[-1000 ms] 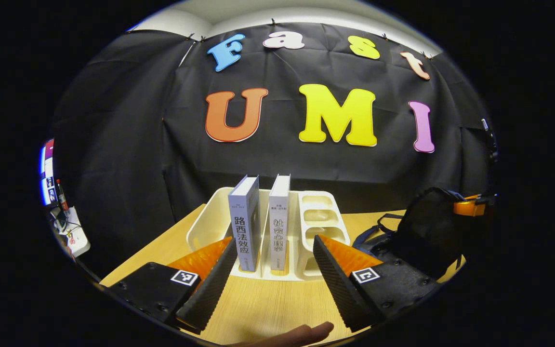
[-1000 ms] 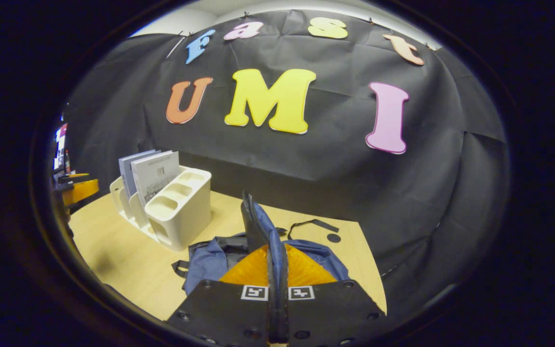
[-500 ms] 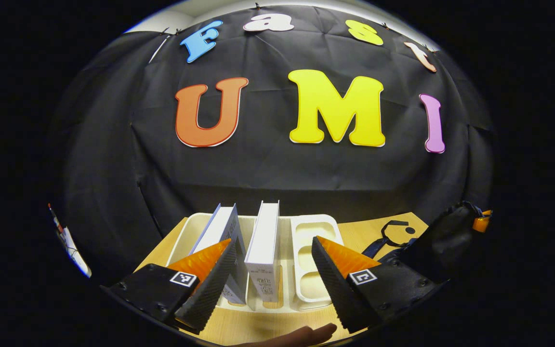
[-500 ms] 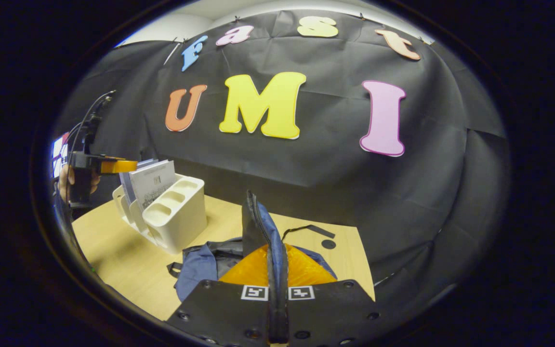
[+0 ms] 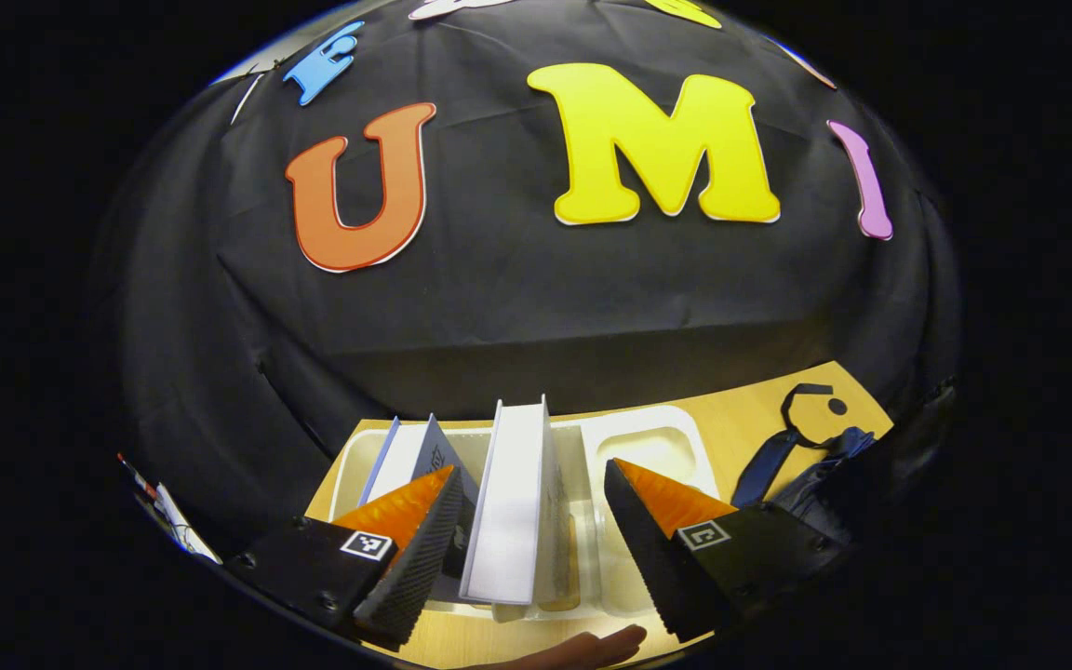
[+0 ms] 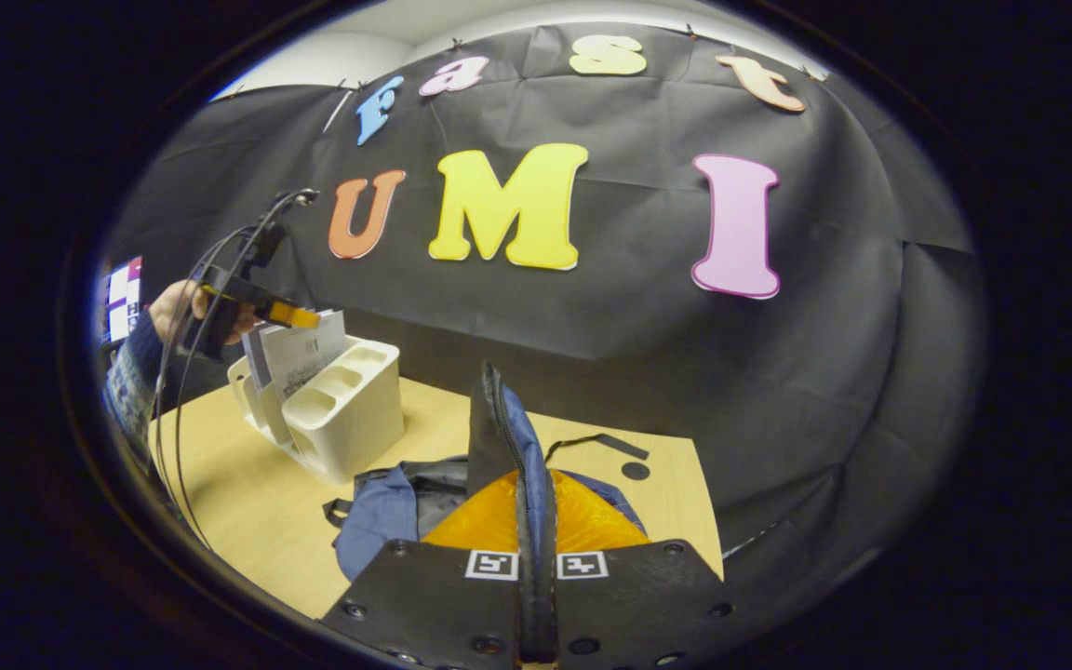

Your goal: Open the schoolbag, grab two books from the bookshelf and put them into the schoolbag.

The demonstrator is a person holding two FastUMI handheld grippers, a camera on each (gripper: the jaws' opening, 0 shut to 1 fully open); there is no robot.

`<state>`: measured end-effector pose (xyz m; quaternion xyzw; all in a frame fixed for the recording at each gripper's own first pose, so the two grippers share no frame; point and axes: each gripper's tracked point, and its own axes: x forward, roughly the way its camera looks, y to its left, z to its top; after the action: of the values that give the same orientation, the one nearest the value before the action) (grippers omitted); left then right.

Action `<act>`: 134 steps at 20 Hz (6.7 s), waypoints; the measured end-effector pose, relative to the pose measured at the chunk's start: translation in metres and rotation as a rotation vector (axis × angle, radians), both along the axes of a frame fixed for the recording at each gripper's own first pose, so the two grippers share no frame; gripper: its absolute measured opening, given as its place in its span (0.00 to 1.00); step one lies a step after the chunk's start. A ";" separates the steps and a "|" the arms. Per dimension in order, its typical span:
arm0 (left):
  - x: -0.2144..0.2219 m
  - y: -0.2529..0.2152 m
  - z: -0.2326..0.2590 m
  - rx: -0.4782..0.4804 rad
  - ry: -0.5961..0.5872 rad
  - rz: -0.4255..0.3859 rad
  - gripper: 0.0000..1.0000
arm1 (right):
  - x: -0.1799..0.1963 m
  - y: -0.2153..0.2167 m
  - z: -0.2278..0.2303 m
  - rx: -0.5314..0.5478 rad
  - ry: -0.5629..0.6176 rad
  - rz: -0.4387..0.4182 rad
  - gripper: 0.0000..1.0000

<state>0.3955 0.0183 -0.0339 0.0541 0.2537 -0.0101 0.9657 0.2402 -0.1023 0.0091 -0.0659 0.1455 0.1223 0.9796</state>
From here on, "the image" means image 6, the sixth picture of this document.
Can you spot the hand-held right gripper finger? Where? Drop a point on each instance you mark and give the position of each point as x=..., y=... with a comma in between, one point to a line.
x=526, y=605
x=547, y=605

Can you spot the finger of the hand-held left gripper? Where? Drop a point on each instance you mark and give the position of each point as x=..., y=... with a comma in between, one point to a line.
x=289, y=314

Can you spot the grey book with white cover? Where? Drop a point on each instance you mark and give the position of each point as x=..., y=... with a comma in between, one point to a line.
x=308, y=358

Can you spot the white bookshelf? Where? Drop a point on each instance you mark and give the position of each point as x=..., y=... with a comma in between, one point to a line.
x=350, y=419

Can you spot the blue schoolbag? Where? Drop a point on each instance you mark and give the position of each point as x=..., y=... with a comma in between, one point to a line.
x=378, y=521

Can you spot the computer monitor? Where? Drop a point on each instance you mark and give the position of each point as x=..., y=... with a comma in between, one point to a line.
x=122, y=298

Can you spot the black round table cap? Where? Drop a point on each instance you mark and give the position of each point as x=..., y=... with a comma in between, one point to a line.
x=635, y=471

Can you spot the black backdrop cloth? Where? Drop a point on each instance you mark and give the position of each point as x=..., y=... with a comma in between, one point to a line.
x=638, y=354

